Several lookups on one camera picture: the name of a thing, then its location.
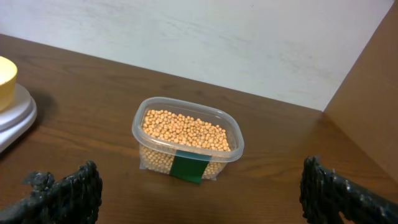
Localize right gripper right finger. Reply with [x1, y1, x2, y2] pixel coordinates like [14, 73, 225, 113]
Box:
[299, 157, 397, 224]

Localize green tape label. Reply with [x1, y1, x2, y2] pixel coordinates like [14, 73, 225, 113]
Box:
[169, 150, 211, 184]

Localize pale yellow bowl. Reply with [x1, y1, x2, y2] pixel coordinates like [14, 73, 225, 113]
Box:
[0, 57, 17, 110]

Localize clear plastic container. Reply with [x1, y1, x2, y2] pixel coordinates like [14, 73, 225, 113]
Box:
[132, 97, 244, 184]

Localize soybeans in container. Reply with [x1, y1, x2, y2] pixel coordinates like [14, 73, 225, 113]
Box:
[139, 110, 232, 180]

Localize white digital kitchen scale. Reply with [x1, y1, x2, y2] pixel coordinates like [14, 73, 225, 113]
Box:
[1, 84, 37, 152]

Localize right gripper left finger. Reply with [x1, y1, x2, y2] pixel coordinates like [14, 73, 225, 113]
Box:
[1, 161, 103, 224]

